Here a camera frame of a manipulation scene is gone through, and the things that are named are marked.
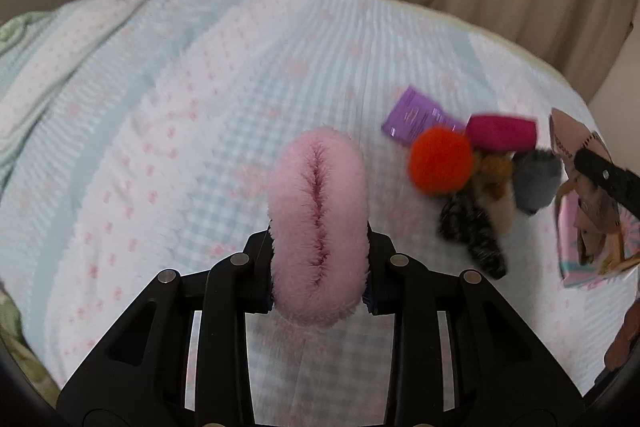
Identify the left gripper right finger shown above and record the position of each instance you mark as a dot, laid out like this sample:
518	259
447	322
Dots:
462	356

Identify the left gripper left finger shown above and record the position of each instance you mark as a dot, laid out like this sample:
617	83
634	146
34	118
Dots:
177	356

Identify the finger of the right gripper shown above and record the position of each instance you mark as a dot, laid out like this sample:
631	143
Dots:
620	184

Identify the pink lined cardboard box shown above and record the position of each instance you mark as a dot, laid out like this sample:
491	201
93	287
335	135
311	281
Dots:
598	239

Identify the grey fluffy scrunchie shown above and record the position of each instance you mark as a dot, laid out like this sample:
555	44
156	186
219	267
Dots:
536	177

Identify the brown fluffy scrunchie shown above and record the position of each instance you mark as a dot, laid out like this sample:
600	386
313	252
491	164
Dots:
492	175

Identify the magenta pink pouch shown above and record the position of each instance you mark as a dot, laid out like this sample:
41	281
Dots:
501	133

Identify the black fluffy scrunchie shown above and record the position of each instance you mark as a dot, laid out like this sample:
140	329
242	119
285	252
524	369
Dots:
464	222

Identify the red orange pompom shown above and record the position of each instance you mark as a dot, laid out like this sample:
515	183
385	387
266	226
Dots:
441	161

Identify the purple plastic packet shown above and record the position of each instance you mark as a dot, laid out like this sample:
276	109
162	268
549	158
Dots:
415	113

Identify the pink fluffy scrunchie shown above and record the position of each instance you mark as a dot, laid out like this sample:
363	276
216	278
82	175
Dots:
319	215

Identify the green floral bedding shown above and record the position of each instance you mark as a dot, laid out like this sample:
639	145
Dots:
18	347

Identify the pastel patterned bed quilt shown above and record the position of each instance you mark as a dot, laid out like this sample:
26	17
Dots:
138	135

